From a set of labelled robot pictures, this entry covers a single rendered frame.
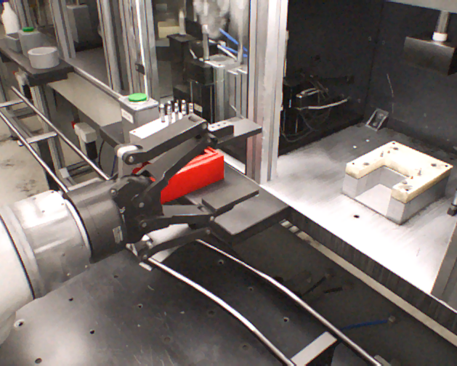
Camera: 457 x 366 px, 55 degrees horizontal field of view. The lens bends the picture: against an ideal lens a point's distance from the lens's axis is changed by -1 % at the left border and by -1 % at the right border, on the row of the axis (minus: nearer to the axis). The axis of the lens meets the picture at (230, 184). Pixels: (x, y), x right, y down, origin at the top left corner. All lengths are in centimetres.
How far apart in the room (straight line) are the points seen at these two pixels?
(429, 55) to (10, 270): 67
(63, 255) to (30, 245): 3
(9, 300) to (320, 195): 61
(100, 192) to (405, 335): 79
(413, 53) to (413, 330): 56
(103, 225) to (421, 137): 87
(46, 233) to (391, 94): 92
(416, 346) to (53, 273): 81
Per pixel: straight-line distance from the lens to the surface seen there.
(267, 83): 79
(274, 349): 71
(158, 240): 50
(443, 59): 79
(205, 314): 93
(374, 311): 107
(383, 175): 91
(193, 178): 85
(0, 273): 40
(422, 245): 80
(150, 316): 94
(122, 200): 44
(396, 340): 108
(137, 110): 94
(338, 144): 106
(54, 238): 40
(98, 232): 42
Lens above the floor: 139
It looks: 33 degrees down
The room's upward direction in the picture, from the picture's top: straight up
